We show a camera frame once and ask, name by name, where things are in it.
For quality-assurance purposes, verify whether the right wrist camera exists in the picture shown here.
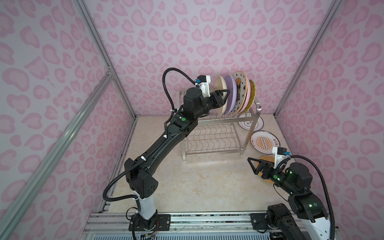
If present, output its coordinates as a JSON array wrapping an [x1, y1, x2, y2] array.
[[272, 147, 291, 169]]

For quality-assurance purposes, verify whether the white plate black rim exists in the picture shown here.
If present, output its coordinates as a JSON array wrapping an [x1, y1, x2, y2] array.
[[238, 113, 264, 132]]

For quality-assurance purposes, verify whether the white star cartoon plate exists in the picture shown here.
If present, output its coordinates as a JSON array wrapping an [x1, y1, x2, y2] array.
[[232, 71, 248, 114]]

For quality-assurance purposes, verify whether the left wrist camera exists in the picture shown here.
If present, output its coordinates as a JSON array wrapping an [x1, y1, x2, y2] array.
[[195, 75, 211, 98]]

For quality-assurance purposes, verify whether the cream plain plate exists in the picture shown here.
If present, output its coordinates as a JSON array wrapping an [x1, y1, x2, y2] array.
[[213, 75, 229, 115]]

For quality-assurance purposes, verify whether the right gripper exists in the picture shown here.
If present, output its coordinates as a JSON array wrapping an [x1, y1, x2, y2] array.
[[247, 158, 297, 195]]

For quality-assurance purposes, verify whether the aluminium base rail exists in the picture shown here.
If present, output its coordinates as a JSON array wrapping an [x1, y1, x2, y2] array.
[[80, 196, 343, 240]]

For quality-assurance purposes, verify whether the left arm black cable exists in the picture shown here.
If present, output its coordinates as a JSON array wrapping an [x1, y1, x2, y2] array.
[[102, 67, 197, 202]]

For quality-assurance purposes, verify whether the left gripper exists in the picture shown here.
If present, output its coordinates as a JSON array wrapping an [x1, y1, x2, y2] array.
[[192, 88, 229, 121]]

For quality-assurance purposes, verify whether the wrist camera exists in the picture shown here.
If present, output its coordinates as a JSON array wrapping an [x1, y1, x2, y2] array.
[[195, 75, 211, 98], [272, 147, 291, 169]]

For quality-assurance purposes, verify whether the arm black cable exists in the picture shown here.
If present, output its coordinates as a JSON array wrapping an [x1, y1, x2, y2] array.
[[102, 67, 197, 202], [275, 155, 336, 240]]

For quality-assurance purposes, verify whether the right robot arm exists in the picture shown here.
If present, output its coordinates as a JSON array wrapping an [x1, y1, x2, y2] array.
[[247, 155, 336, 240]]

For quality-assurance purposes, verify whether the purple shell-shaped plate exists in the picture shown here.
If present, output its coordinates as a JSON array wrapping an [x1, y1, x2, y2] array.
[[224, 75, 237, 115]]

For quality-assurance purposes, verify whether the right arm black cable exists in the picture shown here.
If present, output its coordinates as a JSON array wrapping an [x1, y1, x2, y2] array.
[[275, 155, 336, 240]]

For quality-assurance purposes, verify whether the orange woven plate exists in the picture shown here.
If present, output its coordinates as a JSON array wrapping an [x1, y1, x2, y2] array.
[[258, 156, 283, 186]]

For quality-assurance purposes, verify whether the yellow woven plate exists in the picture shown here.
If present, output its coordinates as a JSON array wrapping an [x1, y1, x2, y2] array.
[[244, 80, 257, 112]]

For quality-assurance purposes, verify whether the steel two-tier dish rack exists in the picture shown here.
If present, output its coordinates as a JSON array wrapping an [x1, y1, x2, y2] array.
[[181, 98, 262, 161]]

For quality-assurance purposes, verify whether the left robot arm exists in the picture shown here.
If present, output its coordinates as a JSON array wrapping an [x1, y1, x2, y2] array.
[[124, 88, 230, 222]]

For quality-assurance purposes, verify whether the pink bear plate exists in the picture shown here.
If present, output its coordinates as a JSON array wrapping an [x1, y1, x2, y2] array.
[[240, 79, 251, 113]]

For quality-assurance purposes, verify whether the white plate orange sunburst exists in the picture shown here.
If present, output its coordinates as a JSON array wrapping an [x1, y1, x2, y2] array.
[[250, 131, 281, 155]]

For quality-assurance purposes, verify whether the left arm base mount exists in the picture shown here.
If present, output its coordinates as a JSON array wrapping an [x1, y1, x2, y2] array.
[[129, 212, 171, 232]]

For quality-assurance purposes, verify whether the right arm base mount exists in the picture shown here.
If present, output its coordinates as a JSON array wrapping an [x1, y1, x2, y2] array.
[[250, 213, 280, 234]]

